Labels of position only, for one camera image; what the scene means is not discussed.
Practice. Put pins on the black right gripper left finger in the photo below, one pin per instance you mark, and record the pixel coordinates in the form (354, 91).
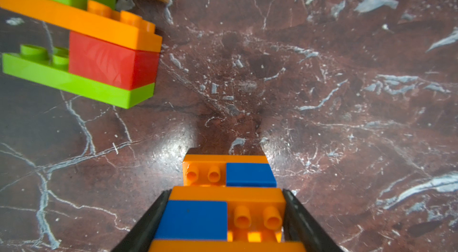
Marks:
(143, 232)

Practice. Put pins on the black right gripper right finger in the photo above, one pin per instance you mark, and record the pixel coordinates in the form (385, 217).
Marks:
(300, 226)

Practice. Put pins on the small orange lego brick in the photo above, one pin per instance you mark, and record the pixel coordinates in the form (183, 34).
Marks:
(259, 211)

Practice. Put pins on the blue lego brick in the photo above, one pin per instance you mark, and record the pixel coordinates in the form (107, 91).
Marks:
(257, 175)
(194, 220)

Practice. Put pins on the orange lego brick front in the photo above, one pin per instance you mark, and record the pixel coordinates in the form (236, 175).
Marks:
(210, 170)

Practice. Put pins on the red lego brick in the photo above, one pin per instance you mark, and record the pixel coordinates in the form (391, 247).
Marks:
(111, 64)

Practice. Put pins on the long green lego brick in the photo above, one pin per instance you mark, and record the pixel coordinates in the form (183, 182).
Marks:
(35, 64)

